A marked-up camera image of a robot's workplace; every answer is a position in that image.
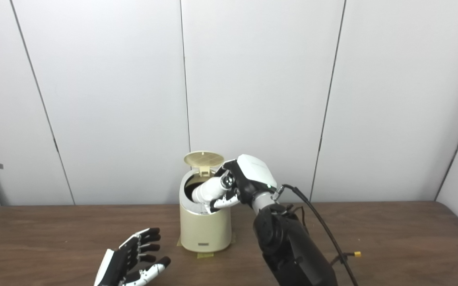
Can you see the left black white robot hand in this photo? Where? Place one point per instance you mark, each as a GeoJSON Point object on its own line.
{"type": "Point", "coordinates": [121, 262]}

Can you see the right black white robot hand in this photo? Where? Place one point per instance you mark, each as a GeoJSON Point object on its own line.
{"type": "Point", "coordinates": [255, 172]}

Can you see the small white plastic bottle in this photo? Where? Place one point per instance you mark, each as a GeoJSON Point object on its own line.
{"type": "Point", "coordinates": [209, 190]}

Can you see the round cream bin lid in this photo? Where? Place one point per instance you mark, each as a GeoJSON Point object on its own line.
{"type": "Point", "coordinates": [203, 159]}

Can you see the cream-colored cylindrical bin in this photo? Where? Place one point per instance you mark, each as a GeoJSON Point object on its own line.
{"type": "Point", "coordinates": [205, 230]}

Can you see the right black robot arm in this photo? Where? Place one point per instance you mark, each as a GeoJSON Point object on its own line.
{"type": "Point", "coordinates": [292, 246]}

